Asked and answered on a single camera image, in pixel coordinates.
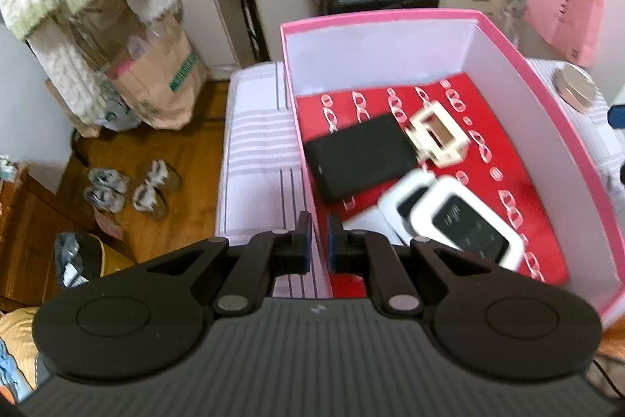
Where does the large brown paper bag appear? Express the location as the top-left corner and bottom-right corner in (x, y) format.
(108, 19), (208, 131)

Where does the yellow cloth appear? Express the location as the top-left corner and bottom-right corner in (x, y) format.
(0, 307), (50, 354)

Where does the rose metallic case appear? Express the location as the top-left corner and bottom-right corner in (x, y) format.
(552, 61), (606, 112)

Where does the cream frame keychain holder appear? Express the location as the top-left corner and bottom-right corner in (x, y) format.
(404, 104), (470, 168)

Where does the white green plastic bag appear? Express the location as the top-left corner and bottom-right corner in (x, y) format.
(95, 92), (142, 132)

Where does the black rectangular power bank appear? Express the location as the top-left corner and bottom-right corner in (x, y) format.
(305, 114), (420, 204)

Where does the light printed cloth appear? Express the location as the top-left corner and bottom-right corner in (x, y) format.
(0, 339), (45, 403)

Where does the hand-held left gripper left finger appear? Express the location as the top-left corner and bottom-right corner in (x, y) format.
(144, 211), (313, 317)

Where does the white charger plug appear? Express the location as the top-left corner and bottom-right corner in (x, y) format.
(342, 206), (391, 247)

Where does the pink cardboard box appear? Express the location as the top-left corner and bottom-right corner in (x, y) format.
(279, 8), (625, 330)

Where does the red glasses-print cloth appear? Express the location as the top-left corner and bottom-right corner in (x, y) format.
(295, 72), (572, 301)

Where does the pink paper slip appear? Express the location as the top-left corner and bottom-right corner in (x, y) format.
(95, 212), (125, 242)

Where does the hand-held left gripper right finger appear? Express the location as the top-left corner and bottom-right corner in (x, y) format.
(326, 212), (494, 317)

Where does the yellow waste bin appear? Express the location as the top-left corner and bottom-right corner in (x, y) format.
(54, 231), (101, 288)

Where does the wooden cabinet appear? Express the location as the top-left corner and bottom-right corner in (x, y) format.
(0, 160), (66, 313)

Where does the white portable wifi router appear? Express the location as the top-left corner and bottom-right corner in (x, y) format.
(409, 177), (525, 272)
(376, 170), (435, 247)

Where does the pink paper bag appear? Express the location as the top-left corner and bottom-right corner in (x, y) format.
(525, 0), (606, 67)

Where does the black metal clothes rack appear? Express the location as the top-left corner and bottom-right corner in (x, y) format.
(70, 129), (91, 176)

